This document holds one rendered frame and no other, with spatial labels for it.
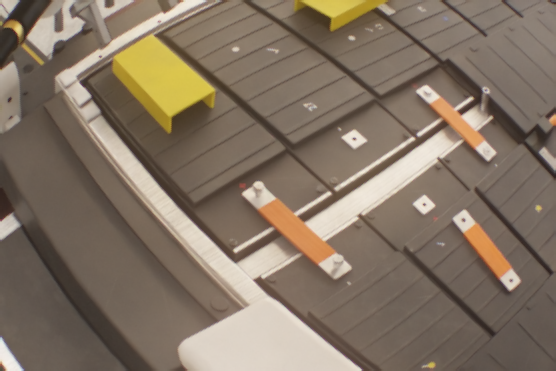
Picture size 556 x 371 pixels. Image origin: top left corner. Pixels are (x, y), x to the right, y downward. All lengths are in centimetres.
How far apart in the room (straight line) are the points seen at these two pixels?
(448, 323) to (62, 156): 50
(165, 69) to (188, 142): 11
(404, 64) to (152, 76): 34
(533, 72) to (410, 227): 41
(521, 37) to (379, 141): 40
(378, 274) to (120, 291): 32
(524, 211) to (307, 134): 32
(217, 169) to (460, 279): 32
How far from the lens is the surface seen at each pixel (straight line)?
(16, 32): 96
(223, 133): 133
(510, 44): 158
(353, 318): 117
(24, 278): 121
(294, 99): 137
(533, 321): 120
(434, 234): 126
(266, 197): 128
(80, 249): 110
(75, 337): 116
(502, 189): 134
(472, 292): 122
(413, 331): 117
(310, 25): 149
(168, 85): 135
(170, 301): 105
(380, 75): 143
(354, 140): 135
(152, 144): 132
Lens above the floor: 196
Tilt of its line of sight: 48 degrees down
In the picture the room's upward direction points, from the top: 6 degrees clockwise
